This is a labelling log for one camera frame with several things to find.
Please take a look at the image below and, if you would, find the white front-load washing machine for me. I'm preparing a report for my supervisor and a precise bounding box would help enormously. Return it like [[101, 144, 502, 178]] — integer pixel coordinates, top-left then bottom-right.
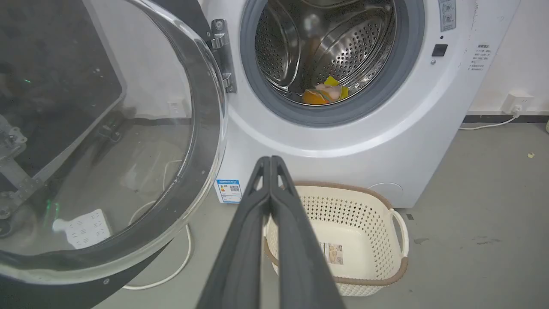
[[201, 0, 522, 209]]

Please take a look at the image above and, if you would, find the white wall plug cable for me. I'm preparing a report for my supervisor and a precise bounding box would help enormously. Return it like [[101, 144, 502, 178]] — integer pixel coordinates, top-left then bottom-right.
[[458, 112, 521, 130]]

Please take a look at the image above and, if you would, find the cream perforated laundry basket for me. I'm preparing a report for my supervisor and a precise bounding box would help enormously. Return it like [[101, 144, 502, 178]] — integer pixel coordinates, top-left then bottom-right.
[[262, 181, 410, 297]]

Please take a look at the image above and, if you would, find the white power strip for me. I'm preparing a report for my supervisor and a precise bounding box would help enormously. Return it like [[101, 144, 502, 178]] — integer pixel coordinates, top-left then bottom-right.
[[52, 209, 113, 250]]

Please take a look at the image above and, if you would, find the white wall socket plug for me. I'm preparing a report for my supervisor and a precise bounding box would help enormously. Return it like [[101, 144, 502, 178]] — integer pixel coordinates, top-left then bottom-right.
[[502, 91, 534, 116]]

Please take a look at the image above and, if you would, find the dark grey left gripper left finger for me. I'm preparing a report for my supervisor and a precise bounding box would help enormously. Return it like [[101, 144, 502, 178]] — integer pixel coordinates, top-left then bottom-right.
[[196, 156, 271, 309]]

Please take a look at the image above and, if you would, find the metal door hinge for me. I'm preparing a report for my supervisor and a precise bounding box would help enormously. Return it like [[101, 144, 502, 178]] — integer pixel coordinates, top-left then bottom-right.
[[209, 18, 238, 94]]

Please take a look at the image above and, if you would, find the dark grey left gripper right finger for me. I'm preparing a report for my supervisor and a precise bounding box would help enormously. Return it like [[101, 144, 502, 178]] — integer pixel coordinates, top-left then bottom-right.
[[270, 155, 346, 309]]

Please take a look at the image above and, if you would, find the white power strip cable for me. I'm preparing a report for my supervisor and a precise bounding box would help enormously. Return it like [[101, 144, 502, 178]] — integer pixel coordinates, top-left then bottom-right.
[[122, 160, 192, 291]]

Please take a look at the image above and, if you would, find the yellow orange clothing in drum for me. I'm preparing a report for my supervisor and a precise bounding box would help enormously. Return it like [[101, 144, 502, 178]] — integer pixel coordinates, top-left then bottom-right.
[[301, 76, 350, 106]]

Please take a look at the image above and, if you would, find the round glass washer door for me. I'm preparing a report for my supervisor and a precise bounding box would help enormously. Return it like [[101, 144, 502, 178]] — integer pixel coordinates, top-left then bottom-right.
[[0, 0, 229, 309]]

